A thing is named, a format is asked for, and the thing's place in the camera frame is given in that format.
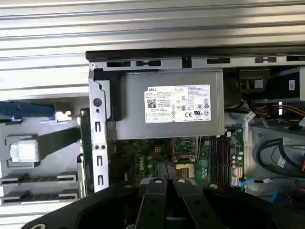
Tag grey power supply unit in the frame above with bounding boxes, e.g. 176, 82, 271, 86
107, 70, 226, 140

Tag CPU socket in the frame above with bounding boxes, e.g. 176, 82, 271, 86
173, 156, 198, 179

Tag green graphics card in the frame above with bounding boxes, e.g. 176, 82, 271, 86
78, 108, 93, 194

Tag metal drive cage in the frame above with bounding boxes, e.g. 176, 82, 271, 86
237, 66, 305, 102

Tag grey parts rack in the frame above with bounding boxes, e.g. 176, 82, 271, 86
0, 95, 86, 208

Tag socket locking lever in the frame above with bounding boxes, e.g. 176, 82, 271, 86
197, 135, 203, 165

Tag metal socket cover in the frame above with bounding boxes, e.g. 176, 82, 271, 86
173, 137, 200, 158

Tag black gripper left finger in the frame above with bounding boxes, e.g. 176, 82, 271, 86
23, 162, 168, 229

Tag hard disk in blue carrier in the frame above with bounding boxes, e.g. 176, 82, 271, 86
0, 100, 55, 126

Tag orange data cable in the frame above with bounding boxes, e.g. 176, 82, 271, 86
254, 101, 305, 119

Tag black RAM slot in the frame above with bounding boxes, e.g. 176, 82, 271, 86
215, 135, 221, 183
224, 135, 230, 183
211, 135, 216, 183
220, 135, 225, 183

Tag bundled black yellow wires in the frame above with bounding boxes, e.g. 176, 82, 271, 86
225, 99, 253, 115

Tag RAM stick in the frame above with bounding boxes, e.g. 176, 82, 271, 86
20, 192, 60, 201
13, 175, 59, 182

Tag silver CPU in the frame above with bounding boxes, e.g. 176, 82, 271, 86
16, 140, 39, 163

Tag thick black cable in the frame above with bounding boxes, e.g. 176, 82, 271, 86
252, 137, 305, 178

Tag green motherboard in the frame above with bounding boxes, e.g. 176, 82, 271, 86
108, 126, 246, 191

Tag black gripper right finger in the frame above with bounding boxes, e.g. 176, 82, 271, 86
168, 162, 305, 229

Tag black PC case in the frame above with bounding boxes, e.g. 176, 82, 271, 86
85, 50, 305, 210

